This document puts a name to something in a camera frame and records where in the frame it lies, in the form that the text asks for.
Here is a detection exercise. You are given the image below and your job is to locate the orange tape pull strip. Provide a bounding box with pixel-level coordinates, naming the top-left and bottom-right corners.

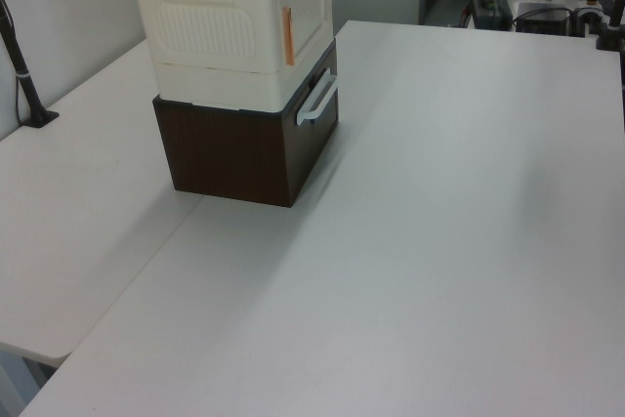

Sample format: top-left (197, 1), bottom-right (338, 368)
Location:
top-left (281, 5), bottom-right (298, 68)

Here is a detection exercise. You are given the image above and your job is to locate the cream plastic cabinet door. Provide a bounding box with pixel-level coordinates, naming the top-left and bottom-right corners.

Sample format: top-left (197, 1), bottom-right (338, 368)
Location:
top-left (276, 0), bottom-right (334, 69)

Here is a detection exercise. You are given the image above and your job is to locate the cream plastic storage cabinet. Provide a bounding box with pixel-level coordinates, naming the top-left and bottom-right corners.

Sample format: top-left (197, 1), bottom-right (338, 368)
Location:
top-left (129, 0), bottom-right (338, 113)

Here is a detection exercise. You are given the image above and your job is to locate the dark brown wooden drawer box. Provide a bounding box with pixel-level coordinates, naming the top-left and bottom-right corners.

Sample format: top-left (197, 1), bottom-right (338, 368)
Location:
top-left (151, 38), bottom-right (341, 209)

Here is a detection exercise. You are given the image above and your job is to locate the black and green device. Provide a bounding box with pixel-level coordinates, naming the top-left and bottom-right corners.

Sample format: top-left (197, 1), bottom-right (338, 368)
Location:
top-left (469, 0), bottom-right (514, 30)

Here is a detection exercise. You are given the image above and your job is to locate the black flat electronics box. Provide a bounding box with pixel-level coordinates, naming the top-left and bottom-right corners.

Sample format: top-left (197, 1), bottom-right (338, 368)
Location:
top-left (513, 1), bottom-right (573, 35)

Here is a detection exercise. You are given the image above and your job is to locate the white drawer handle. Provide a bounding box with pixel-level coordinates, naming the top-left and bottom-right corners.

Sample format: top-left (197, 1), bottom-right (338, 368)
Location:
top-left (296, 66), bottom-right (339, 124)

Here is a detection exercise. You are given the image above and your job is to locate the black camera stand pole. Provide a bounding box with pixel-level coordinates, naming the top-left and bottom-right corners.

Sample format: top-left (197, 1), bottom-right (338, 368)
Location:
top-left (0, 0), bottom-right (61, 131)

